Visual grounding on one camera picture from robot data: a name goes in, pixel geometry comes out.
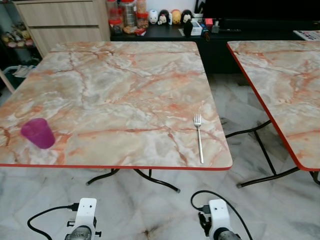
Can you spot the silver metal fork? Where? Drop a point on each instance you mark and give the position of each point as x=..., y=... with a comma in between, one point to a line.
x=199, y=145

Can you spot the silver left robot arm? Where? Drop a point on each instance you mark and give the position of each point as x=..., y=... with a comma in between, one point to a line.
x=80, y=233

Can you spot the purple plastic cup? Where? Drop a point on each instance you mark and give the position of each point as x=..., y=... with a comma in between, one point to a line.
x=39, y=134

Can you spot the small white box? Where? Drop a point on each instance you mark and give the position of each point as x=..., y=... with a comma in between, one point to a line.
x=197, y=28

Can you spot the small red box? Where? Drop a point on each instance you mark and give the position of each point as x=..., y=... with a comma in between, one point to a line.
x=209, y=22

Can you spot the flat red packet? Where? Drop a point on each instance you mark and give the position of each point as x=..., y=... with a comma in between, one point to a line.
x=139, y=32

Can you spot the yellow figurine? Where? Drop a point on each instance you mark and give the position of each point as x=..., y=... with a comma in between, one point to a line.
x=176, y=17

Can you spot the black and white figurine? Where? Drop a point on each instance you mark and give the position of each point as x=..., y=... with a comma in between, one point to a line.
x=163, y=18

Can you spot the clear jar red lid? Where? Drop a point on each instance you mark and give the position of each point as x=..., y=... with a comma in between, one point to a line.
x=142, y=19
x=115, y=20

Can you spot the white and red magazine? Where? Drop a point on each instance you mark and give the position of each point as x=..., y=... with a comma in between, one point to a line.
x=307, y=35

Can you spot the black television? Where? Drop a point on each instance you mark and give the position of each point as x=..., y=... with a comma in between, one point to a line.
x=260, y=9

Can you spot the light wooden cabinet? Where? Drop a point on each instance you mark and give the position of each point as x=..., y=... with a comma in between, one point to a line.
x=65, y=25

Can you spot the shelf with small toys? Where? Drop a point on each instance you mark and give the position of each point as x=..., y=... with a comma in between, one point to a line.
x=17, y=36

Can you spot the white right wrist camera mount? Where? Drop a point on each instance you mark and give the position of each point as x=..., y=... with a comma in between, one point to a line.
x=219, y=215

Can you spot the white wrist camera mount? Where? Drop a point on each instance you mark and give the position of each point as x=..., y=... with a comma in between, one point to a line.
x=219, y=215
x=86, y=210

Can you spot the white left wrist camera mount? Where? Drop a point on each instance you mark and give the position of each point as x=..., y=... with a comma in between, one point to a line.
x=86, y=210

